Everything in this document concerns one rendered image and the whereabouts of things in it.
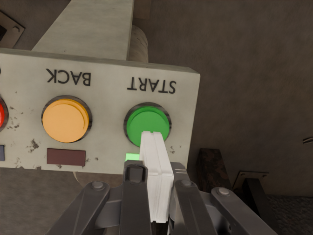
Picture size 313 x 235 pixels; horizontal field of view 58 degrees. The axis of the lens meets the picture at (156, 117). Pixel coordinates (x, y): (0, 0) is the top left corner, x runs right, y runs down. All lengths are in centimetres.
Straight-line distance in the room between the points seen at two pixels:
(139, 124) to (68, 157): 8
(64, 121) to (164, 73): 10
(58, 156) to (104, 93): 8
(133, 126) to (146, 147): 8
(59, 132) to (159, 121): 9
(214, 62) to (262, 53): 15
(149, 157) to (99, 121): 11
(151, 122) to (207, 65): 68
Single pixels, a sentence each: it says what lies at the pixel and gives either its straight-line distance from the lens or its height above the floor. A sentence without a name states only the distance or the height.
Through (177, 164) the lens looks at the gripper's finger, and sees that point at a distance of 18.
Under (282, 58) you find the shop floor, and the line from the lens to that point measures 99.
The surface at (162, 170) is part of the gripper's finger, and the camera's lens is 15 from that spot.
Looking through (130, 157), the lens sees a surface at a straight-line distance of 28.
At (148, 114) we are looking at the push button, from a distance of 26.
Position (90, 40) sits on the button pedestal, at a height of 49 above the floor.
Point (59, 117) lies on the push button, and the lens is 26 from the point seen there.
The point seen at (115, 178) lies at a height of 52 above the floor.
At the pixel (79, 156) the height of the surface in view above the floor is 61.
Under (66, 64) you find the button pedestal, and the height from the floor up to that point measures 58.
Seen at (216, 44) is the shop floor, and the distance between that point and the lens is 90.
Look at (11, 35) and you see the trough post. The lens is 94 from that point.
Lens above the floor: 81
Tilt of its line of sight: 54 degrees down
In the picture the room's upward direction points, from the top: 176 degrees clockwise
